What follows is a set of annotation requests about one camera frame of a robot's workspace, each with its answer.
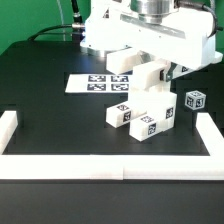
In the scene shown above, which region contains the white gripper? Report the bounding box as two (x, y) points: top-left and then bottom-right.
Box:
(85, 0), (223, 70)

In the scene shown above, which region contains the white chair back frame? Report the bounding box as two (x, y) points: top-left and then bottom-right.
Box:
(105, 47), (198, 92)

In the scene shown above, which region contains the white chair seat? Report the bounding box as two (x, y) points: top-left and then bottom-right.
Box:
(128, 81), (179, 133)

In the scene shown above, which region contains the white tagged cube far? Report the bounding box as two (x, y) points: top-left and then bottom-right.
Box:
(185, 90), (206, 110)

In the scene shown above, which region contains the white right fence rail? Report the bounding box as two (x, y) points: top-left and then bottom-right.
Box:
(196, 113), (224, 157)

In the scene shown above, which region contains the white fence rail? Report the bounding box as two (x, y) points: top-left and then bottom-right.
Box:
(196, 113), (224, 157)
(0, 155), (224, 180)
(0, 111), (18, 155)

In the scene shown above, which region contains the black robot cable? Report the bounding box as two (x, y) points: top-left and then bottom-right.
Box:
(27, 0), (87, 42)

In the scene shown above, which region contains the white marker base plate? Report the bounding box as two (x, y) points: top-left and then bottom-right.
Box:
(65, 74), (130, 93)

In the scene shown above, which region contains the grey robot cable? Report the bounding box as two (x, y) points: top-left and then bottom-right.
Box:
(55, 0), (66, 42)

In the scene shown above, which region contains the white front fence rail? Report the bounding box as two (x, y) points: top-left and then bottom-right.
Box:
(0, 155), (224, 180)

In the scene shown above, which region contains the white left fence rail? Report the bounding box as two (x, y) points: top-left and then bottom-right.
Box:
(0, 111), (18, 155)

